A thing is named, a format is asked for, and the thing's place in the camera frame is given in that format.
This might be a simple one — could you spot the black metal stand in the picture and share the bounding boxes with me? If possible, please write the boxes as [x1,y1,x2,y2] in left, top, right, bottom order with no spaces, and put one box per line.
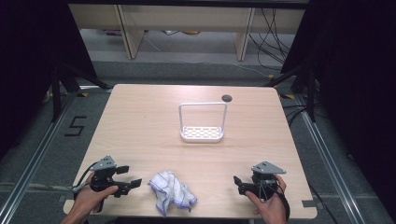
[49,60,113,123]
[264,60,318,123]

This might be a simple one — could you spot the metal floor rail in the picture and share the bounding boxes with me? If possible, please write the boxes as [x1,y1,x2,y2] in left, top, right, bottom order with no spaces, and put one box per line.
[0,91,78,224]
[293,92,366,224]

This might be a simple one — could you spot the white floor cable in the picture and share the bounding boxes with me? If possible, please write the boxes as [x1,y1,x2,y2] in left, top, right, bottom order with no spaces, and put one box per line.
[230,63,273,78]

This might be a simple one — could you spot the beige desk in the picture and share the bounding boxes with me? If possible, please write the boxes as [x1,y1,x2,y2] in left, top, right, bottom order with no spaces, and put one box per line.
[68,3,306,63]

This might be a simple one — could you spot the person's left hand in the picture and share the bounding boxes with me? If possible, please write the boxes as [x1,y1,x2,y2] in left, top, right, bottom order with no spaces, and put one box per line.
[72,173,120,217]

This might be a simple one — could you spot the person's right hand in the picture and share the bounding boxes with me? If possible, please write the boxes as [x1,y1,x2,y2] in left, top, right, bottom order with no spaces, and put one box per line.
[245,174,289,224]

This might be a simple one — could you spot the black floor cables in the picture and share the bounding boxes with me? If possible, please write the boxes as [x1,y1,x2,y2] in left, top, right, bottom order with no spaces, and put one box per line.
[281,102,314,127]

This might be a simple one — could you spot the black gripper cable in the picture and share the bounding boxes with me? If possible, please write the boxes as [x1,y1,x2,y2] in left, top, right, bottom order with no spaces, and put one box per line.
[271,175,291,222]
[72,161,101,200]

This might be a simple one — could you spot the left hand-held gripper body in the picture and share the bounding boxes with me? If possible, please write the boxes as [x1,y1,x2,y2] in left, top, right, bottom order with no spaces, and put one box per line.
[89,155,132,199]

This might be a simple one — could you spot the white cloth with purple lines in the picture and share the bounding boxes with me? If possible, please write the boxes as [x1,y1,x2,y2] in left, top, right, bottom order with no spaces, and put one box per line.
[147,170,198,217]

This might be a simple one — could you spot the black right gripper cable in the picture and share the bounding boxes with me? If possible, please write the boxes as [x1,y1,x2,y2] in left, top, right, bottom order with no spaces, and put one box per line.
[271,175,291,222]

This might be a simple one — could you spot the black curtain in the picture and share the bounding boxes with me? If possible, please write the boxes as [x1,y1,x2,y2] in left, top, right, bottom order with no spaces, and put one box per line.
[0,0,98,158]
[279,0,396,216]

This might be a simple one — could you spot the white towel rack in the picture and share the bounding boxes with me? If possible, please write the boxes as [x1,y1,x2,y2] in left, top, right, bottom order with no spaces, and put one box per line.
[177,101,228,144]

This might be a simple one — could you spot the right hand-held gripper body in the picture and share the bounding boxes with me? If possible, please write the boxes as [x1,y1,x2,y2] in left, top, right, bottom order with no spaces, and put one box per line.
[242,161,288,202]

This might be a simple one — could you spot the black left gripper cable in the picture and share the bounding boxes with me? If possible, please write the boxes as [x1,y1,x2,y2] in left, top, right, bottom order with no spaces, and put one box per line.
[72,161,101,200]

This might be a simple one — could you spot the black hanging cables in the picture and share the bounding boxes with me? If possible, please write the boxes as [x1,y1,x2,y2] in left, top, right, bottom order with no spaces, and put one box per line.
[247,7,292,70]

